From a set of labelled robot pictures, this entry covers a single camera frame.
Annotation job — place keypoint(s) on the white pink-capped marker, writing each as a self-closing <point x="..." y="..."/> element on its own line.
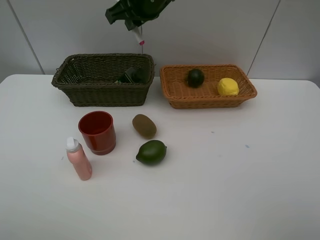
<point x="138" y="35"/>

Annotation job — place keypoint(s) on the dark green square bottle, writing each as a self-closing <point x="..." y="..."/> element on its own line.
<point x="132" y="76"/>

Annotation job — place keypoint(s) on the yellow lemon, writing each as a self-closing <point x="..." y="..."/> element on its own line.
<point x="228" y="87"/>

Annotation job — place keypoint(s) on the dark mangosteen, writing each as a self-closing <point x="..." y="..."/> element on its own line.
<point x="195" y="78"/>

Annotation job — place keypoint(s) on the green lime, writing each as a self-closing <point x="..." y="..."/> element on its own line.
<point x="152" y="153"/>

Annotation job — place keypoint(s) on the dark green wicker basket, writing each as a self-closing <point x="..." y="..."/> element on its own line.
<point x="90" y="80"/>

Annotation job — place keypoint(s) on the brown kiwi fruit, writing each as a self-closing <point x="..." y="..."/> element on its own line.
<point x="144" y="126"/>

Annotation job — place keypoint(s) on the red plastic cup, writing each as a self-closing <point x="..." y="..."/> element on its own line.
<point x="97" y="129"/>

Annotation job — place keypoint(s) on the pink spray bottle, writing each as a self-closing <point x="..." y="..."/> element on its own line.
<point x="78" y="159"/>

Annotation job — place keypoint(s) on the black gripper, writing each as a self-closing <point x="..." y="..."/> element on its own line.
<point x="135" y="13"/>

